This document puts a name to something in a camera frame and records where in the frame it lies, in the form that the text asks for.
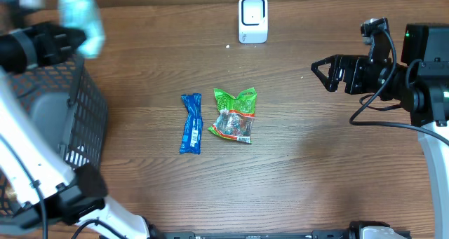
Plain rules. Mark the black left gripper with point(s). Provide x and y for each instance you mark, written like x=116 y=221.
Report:
x=51 y=36

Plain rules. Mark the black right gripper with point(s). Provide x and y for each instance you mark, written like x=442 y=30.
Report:
x=353 y=63

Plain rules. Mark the light blue tissue pack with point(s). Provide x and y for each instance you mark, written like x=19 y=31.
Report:
x=84 y=15

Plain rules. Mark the green snack bag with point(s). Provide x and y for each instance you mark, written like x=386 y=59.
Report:
x=236 y=115

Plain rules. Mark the blue snack wrapper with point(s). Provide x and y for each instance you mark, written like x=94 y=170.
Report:
x=191 y=139

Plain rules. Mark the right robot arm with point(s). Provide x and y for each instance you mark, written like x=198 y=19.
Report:
x=417 y=79

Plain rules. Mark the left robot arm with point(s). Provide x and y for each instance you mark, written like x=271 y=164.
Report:
x=47 y=189

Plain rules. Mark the white barcode scanner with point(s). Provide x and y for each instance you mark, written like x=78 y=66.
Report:
x=253 y=21

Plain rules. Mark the grey plastic basket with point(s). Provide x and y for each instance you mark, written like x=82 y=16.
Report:
x=69 y=111

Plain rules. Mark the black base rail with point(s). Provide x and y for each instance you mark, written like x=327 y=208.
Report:
x=356 y=230

